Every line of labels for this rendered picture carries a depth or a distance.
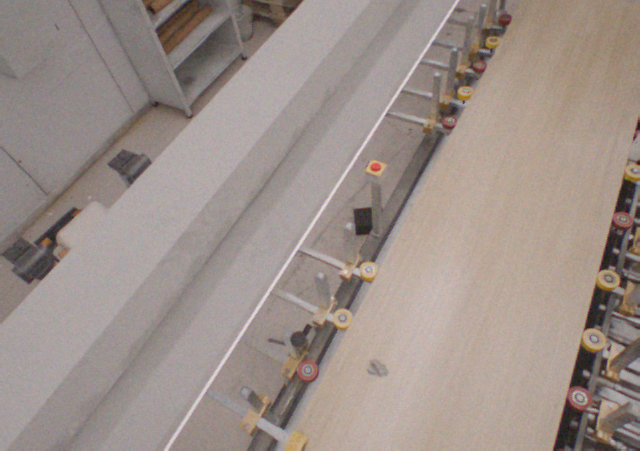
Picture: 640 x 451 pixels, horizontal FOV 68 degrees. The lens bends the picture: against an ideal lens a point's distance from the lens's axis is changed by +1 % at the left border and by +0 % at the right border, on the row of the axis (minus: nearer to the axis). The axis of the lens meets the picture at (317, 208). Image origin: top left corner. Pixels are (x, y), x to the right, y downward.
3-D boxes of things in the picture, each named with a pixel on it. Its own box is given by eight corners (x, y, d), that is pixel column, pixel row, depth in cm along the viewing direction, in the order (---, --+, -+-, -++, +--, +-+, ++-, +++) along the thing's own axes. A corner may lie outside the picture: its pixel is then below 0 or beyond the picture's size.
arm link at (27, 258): (16, 226, 146) (-12, 250, 141) (46, 248, 142) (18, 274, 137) (77, 281, 184) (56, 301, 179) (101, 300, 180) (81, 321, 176)
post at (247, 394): (266, 424, 193) (237, 393, 154) (271, 416, 194) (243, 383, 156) (273, 429, 191) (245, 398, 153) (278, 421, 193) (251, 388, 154)
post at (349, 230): (350, 280, 231) (343, 226, 192) (353, 275, 233) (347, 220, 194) (356, 283, 230) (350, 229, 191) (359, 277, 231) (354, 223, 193)
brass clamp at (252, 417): (240, 429, 172) (237, 426, 168) (260, 394, 178) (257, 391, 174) (254, 437, 169) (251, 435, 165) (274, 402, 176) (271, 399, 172)
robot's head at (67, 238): (52, 241, 186) (52, 236, 173) (93, 203, 195) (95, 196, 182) (82, 264, 189) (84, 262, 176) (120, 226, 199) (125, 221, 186)
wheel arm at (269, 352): (226, 335, 204) (223, 331, 201) (230, 328, 206) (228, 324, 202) (312, 382, 188) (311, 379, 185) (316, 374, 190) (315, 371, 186)
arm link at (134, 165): (120, 138, 164) (98, 158, 159) (149, 156, 160) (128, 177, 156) (154, 203, 203) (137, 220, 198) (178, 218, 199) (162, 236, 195)
